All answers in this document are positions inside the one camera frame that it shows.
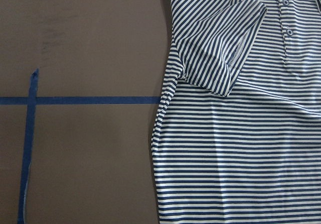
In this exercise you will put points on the navy white striped polo shirt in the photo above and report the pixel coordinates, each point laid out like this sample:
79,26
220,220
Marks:
237,131

